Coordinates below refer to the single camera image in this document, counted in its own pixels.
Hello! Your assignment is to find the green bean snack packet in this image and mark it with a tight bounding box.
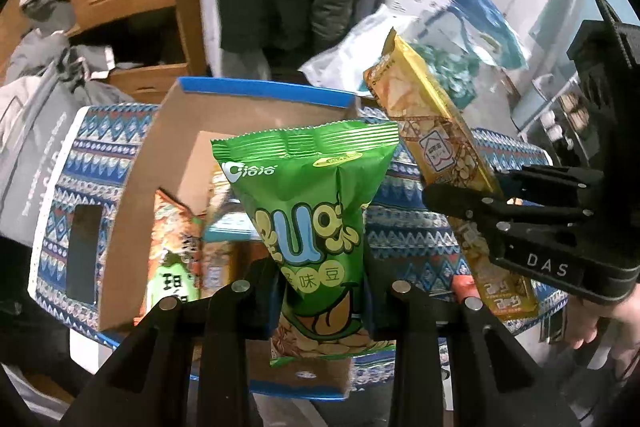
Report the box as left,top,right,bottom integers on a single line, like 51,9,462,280
210,119,401,368

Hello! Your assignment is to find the white plastic bag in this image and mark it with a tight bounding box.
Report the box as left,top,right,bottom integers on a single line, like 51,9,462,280
300,4,416,90

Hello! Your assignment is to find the teal patterned cloth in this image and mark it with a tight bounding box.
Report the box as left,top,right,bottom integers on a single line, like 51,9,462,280
415,44,483,108

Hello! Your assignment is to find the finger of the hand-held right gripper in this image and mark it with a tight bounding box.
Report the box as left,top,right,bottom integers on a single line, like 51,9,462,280
422,183,531,238
492,164,606,208

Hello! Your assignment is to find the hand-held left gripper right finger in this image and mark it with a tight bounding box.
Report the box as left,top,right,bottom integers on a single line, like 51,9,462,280
362,252,581,427

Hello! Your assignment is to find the teal snack packet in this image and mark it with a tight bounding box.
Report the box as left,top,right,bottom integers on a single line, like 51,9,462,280
205,214,258,244

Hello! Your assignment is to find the shoe rack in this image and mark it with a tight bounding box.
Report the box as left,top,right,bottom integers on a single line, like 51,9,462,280
520,72,601,168

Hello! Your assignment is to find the person's right hand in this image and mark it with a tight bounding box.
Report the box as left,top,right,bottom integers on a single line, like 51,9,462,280
562,282,640,350

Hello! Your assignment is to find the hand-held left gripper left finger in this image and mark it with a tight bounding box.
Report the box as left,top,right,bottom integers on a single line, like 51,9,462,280
60,257,283,427

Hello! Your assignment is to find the blue plastic bag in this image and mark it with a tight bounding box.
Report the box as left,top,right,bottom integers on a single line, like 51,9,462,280
440,0,531,70

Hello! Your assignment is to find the black smartphone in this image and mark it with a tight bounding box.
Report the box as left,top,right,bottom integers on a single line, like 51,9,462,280
65,204,103,305

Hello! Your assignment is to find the blue cardboard box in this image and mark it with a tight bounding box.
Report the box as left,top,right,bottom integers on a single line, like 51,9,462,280
97,77,363,403

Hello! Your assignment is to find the grey tote bag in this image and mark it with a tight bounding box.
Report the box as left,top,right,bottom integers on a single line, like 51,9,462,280
0,32,136,248

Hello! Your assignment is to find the grey clothes pile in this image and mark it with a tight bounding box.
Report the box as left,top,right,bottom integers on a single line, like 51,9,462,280
10,29,118,82

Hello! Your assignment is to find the orange green snack packet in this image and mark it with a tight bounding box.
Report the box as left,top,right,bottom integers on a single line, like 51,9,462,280
135,188,206,328

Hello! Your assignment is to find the patterned blue tablecloth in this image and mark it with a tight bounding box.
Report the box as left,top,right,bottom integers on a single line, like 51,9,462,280
27,104,568,393

